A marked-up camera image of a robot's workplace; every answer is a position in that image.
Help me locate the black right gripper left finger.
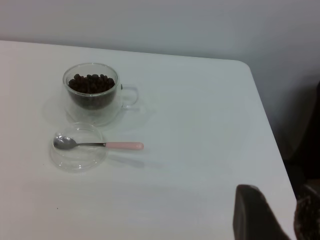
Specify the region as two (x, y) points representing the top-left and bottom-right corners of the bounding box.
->
(231, 184), (291, 240)

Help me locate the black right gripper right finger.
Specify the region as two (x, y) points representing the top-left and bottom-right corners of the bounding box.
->
(292, 183), (320, 240)

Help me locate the metal spoon with pink handle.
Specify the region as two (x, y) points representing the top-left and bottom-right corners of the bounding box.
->
(53, 135), (145, 151)

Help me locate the clear round glass lid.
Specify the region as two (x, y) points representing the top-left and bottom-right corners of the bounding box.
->
(49, 122), (108, 173)

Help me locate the clear double-walled glass cup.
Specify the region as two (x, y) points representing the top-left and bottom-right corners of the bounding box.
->
(62, 62), (140, 127)

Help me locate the pile of coffee beans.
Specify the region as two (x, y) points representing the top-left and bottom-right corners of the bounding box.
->
(67, 73), (116, 110)

